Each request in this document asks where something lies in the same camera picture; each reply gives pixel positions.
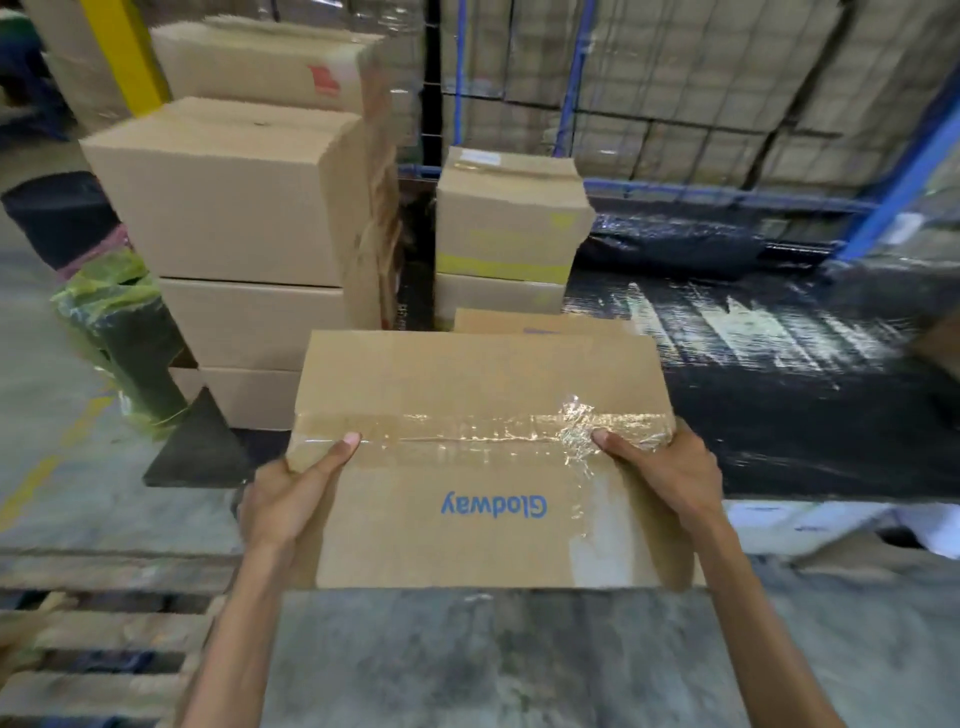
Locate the person's right hand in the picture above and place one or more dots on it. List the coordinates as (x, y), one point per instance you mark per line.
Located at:
(682, 480)

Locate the green plastic bag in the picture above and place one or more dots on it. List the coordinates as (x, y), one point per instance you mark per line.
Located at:
(127, 337)

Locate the black mesh roll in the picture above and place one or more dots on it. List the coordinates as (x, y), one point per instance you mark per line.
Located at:
(60, 217)

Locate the person's right forearm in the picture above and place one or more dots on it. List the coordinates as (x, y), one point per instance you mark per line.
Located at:
(772, 637)

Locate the blue metal cage frame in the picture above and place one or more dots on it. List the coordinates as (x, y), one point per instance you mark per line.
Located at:
(574, 75)

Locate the yellow steel column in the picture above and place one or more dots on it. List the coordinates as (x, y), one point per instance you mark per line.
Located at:
(124, 52)

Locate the red lubrication cleaner boxes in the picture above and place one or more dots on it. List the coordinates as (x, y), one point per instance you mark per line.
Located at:
(255, 64)

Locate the person's left hand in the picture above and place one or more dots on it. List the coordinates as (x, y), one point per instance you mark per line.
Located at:
(281, 502)

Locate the black steel post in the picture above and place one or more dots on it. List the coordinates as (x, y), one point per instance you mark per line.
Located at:
(432, 75)

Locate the person's left forearm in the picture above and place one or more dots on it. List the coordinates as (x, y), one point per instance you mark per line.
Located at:
(232, 645)

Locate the green striped Glodway box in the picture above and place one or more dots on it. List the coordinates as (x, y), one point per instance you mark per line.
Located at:
(480, 375)

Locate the wall of wrapped stacked cartons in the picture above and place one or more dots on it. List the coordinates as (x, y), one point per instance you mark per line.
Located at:
(712, 67)

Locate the cardboard box with yellow stripe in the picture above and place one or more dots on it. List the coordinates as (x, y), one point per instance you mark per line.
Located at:
(502, 217)
(495, 294)

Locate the wooden pallet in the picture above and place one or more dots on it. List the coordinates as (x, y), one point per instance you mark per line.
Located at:
(112, 630)

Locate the pink striped Glodway box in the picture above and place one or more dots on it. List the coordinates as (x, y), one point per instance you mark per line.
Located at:
(540, 322)

